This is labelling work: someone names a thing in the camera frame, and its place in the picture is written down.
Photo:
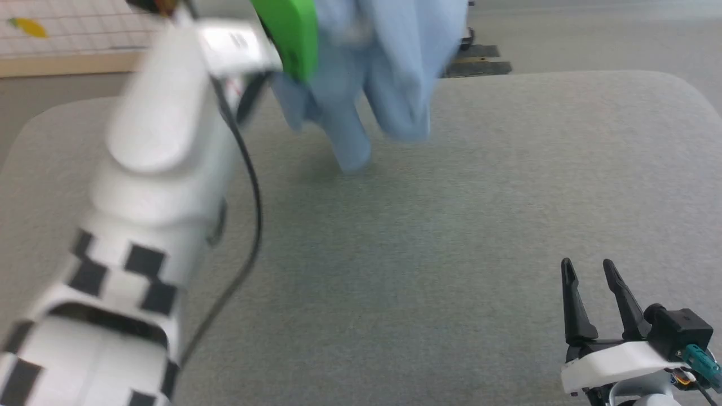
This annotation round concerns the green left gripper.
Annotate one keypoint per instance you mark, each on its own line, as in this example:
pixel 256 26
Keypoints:
pixel 293 34

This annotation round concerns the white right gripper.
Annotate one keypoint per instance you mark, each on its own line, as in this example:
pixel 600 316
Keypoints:
pixel 615 361

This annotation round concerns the light blue polo shirt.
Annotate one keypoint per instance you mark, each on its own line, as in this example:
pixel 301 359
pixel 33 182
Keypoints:
pixel 395 67

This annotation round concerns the black floor base plates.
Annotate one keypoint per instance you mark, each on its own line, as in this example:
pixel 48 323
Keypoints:
pixel 479 62

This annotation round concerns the lemon print grid partition panel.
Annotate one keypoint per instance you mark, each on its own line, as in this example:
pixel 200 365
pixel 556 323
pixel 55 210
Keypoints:
pixel 73 34

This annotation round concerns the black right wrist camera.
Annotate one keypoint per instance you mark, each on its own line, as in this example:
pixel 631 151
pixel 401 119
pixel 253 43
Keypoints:
pixel 677 327

